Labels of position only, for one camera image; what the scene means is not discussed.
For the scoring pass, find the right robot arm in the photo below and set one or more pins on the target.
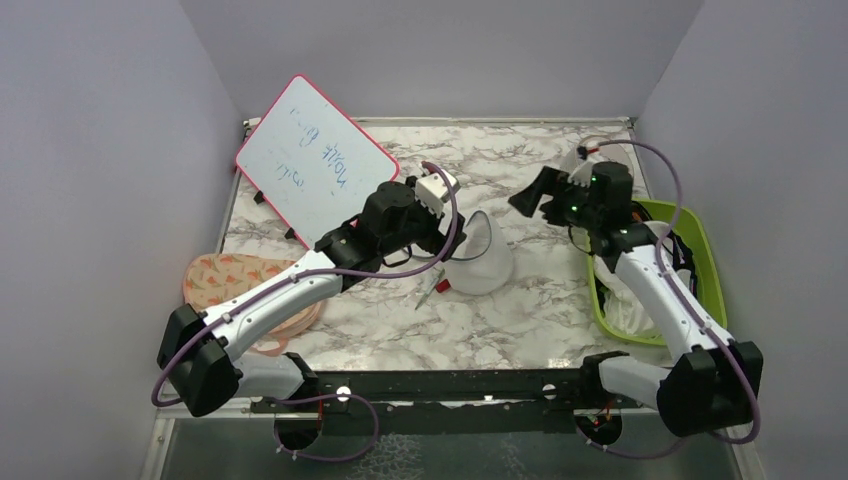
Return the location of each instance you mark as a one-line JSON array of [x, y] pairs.
[[714, 381]]

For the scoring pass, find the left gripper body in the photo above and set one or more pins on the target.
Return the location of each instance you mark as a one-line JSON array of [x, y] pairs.
[[422, 229]]

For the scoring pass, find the floral ironing pad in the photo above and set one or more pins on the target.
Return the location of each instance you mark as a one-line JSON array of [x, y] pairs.
[[212, 279]]

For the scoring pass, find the clear plastic bag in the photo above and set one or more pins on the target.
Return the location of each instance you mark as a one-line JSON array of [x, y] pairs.
[[624, 314]]

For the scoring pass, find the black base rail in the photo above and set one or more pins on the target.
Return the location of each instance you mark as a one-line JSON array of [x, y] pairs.
[[348, 403]]

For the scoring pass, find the embroidery hoop with cloth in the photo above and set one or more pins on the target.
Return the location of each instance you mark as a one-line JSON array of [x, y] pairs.
[[578, 163]]

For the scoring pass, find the pink framed whiteboard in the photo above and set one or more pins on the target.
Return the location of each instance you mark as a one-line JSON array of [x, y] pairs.
[[314, 165]]

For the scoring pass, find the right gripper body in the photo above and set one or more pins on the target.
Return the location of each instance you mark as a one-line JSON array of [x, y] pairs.
[[574, 206]]

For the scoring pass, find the thin grey pen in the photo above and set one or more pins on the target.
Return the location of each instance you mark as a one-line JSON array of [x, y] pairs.
[[429, 289]]

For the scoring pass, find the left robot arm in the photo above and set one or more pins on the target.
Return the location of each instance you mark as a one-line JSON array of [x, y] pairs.
[[201, 352]]

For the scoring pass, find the white mesh laundry bag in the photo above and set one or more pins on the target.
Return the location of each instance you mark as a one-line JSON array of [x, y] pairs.
[[483, 262]]

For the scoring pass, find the green plastic basin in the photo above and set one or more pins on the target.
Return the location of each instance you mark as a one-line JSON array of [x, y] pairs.
[[689, 250]]

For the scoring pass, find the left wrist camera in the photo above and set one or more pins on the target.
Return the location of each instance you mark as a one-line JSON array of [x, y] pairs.
[[431, 192]]

